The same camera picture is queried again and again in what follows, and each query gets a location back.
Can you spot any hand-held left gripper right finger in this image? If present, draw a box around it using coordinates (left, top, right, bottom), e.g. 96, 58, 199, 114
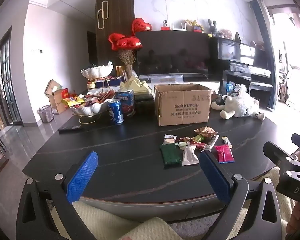
199, 151, 288, 240

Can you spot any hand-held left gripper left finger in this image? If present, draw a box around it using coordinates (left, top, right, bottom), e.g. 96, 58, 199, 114
16, 151, 99, 240

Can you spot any pink snack packet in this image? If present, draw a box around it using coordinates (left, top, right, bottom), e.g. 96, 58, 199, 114
213, 145, 235, 164

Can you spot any white snack packet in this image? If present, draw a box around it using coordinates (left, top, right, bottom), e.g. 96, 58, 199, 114
182, 145, 200, 166

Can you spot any long black silver snack bar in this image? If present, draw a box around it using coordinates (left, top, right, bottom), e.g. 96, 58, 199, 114
201, 135, 220, 153

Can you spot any small red snack packet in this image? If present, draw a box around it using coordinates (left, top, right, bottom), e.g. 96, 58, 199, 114
189, 141, 207, 150

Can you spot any small yellow snack packet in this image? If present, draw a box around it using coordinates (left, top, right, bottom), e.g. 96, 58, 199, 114
221, 136, 233, 148

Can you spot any brown crinkled snack packet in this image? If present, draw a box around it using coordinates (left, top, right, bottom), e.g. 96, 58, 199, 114
194, 126, 218, 138

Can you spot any green snack packet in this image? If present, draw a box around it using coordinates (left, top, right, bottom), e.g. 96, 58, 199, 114
159, 144, 182, 168

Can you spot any brown cardboard box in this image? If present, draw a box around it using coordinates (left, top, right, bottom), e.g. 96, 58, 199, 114
154, 83, 212, 127

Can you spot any black remote control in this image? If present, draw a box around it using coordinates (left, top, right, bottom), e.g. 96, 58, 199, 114
58, 125, 84, 133

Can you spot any cream knitted blanket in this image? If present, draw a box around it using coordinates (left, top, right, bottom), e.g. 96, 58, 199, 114
46, 166, 298, 240

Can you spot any white plush sheep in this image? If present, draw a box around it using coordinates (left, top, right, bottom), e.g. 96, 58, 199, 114
211, 95, 265, 120

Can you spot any white tiered petal bowl stand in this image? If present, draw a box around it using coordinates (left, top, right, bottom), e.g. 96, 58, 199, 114
70, 64, 115, 125

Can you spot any piano stool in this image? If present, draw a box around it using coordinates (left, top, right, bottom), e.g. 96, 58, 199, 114
249, 81, 273, 103

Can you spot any grey waste basket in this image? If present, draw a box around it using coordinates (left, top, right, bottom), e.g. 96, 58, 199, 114
37, 105, 55, 123

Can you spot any blue soda can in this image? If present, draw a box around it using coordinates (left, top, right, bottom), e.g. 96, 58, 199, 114
107, 99, 124, 125

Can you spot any yellow snack bag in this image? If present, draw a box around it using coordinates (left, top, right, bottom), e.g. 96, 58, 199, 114
62, 97, 85, 108

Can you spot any open cardboard box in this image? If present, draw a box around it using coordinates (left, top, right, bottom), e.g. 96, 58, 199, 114
45, 79, 70, 115

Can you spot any pile of red snack packets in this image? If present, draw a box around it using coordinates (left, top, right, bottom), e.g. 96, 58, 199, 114
75, 91, 115, 109

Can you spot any blue snack bag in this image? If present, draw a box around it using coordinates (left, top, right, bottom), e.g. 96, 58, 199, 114
115, 89, 135, 117

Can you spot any dark box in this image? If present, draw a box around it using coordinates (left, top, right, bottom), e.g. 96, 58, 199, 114
134, 94, 155, 114

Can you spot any black piano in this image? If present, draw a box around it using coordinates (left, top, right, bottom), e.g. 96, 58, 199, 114
210, 36, 277, 105

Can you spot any white television cabinet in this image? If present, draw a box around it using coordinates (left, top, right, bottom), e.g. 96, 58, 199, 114
137, 74, 220, 93

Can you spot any blue gift box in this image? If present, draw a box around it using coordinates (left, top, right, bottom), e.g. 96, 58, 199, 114
107, 76, 123, 87

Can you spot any cream mountain shaped ornament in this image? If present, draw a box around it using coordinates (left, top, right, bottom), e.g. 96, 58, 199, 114
119, 75, 152, 97

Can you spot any dark glazed door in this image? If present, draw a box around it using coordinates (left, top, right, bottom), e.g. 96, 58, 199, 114
0, 26, 24, 130

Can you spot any dried flower bouquet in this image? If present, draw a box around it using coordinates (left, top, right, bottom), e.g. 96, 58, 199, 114
119, 49, 136, 77

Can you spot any brown plush bear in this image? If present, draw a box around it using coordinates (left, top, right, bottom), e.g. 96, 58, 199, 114
219, 29, 233, 40

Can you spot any black television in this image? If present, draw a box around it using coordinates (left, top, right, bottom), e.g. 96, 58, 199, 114
136, 30, 213, 78

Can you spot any grey rabbit figurine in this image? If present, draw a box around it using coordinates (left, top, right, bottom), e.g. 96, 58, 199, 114
207, 19, 218, 37

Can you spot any yellow plush toy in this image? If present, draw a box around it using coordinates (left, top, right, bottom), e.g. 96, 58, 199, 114
185, 19, 204, 32

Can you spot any white frame stand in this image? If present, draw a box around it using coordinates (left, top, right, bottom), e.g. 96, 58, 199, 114
172, 22, 188, 31

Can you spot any gold loop wall lamp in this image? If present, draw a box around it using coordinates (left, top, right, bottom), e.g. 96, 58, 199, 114
97, 1, 109, 29

